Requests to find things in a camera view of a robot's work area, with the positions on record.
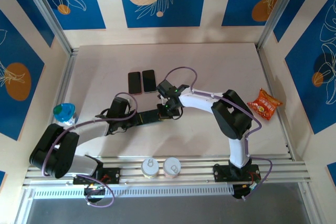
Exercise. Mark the black phone green frame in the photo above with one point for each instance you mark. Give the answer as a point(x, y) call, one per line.
point(149, 117)

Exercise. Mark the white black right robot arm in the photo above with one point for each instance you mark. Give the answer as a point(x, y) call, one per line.
point(237, 150)

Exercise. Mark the orange snack bag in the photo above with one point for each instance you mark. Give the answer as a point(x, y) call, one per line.
point(265, 104)

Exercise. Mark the cream pull-tab can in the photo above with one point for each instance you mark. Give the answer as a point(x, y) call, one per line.
point(150, 167)

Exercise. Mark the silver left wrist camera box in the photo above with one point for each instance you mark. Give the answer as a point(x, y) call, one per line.
point(128, 102)

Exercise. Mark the right white can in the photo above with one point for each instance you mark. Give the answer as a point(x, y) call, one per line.
point(172, 167)

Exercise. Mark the aluminium side rail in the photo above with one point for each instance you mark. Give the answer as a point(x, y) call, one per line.
point(267, 77)
point(65, 77)

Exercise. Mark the aluminium corner post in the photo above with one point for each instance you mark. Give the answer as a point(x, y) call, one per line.
point(277, 11)
point(47, 11)

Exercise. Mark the black phone pink edge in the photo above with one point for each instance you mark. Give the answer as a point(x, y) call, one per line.
point(134, 82)

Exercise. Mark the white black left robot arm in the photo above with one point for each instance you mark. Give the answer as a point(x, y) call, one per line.
point(86, 132)

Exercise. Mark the aluminium rail base frame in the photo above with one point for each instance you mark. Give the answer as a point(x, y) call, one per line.
point(197, 167)

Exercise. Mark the blue bottle green cap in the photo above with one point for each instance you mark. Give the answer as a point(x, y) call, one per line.
point(64, 111)

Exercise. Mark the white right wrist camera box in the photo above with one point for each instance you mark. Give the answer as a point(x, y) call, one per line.
point(160, 98)

